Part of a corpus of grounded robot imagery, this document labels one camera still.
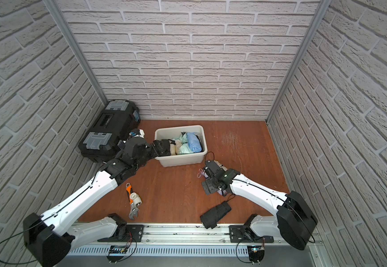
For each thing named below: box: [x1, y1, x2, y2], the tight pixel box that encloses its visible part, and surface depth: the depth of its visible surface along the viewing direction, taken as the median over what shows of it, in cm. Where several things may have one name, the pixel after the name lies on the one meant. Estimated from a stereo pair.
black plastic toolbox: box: [77, 99, 141, 163], surface depth 94 cm
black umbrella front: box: [199, 200, 232, 230], surface depth 79 cm
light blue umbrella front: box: [186, 131, 202, 153], surface depth 94 cm
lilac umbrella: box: [196, 167, 210, 181], surface depth 94 cm
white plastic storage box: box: [154, 124, 208, 168], surface depth 97 cm
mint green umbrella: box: [179, 131, 193, 155], surface depth 91 cm
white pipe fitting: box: [129, 191, 143, 207], surface depth 83 cm
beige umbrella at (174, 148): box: [170, 140, 183, 156], surface depth 102 cm
